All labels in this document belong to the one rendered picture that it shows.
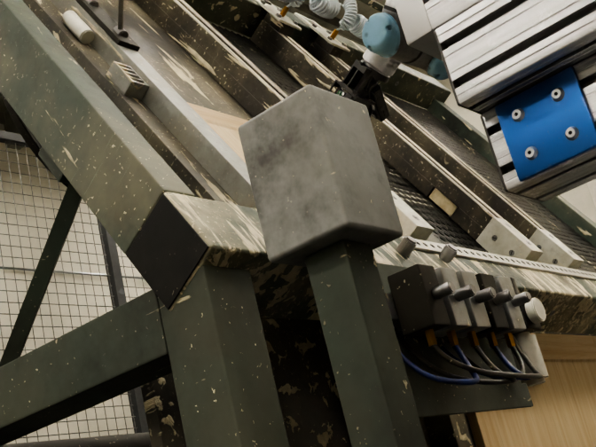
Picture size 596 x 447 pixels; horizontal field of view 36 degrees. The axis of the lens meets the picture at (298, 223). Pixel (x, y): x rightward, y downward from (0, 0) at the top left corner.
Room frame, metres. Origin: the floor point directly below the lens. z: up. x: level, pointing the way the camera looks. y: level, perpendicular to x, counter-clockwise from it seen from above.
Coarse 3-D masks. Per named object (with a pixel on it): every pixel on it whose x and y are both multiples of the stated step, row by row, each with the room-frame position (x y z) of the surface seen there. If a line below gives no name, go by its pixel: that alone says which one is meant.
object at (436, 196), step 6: (432, 192) 2.11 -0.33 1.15; (438, 192) 2.10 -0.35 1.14; (432, 198) 2.11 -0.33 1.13; (438, 198) 2.10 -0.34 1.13; (444, 198) 2.09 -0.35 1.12; (438, 204) 2.11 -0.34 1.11; (444, 204) 2.10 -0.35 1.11; (450, 204) 2.09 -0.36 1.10; (444, 210) 2.10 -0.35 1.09; (450, 210) 2.09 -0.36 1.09
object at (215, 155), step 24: (72, 0) 1.52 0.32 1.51; (96, 24) 1.49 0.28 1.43; (96, 48) 1.50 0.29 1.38; (120, 48) 1.47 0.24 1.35; (144, 72) 1.44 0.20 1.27; (144, 96) 1.45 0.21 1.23; (168, 96) 1.42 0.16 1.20; (168, 120) 1.42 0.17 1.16; (192, 120) 1.41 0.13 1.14; (192, 144) 1.40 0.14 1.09; (216, 144) 1.39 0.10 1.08; (216, 168) 1.37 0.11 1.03; (240, 168) 1.37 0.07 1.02; (240, 192) 1.35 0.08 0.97
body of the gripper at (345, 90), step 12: (348, 72) 1.72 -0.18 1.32; (360, 72) 1.72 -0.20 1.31; (372, 72) 1.72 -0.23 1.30; (336, 84) 1.75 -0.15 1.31; (348, 84) 1.73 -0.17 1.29; (360, 84) 1.73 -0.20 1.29; (372, 84) 1.75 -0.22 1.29; (348, 96) 1.74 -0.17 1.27; (360, 96) 1.75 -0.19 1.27; (372, 108) 1.78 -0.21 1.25
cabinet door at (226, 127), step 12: (192, 108) 1.52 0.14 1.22; (204, 108) 1.56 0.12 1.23; (204, 120) 1.51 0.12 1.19; (216, 120) 1.55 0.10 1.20; (228, 120) 1.59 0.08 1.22; (240, 120) 1.64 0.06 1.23; (216, 132) 1.50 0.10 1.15; (228, 132) 1.55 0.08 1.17; (228, 144) 1.49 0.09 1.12; (240, 144) 1.54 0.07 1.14; (240, 156) 1.49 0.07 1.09
